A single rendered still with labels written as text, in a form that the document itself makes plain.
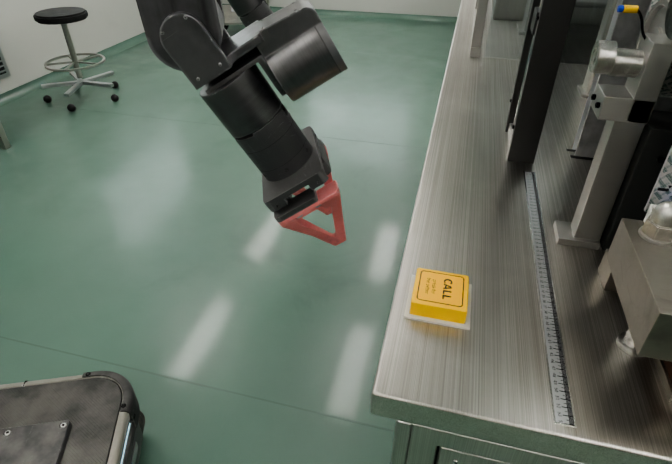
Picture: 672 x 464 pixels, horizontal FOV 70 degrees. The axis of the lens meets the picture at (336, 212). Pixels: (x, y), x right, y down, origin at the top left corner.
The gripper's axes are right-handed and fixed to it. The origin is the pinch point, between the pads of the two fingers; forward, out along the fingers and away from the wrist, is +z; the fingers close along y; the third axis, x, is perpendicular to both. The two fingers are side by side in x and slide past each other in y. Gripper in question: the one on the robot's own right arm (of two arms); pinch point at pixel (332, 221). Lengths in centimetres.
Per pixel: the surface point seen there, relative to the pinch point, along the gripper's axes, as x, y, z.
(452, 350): -4.2, -7.9, 19.3
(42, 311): 137, 104, 43
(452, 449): 1.1, -15.6, 25.0
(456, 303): -7.2, -2.8, 18.2
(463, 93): -33, 73, 35
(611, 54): -38.1, 10.1, 5.6
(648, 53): -41.3, 8.3, 6.8
